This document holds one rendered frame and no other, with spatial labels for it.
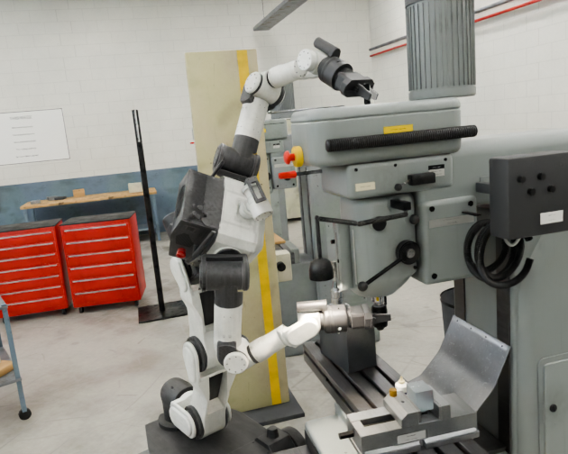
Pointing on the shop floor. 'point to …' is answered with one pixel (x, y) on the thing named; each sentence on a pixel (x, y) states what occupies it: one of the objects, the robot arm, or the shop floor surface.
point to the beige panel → (222, 108)
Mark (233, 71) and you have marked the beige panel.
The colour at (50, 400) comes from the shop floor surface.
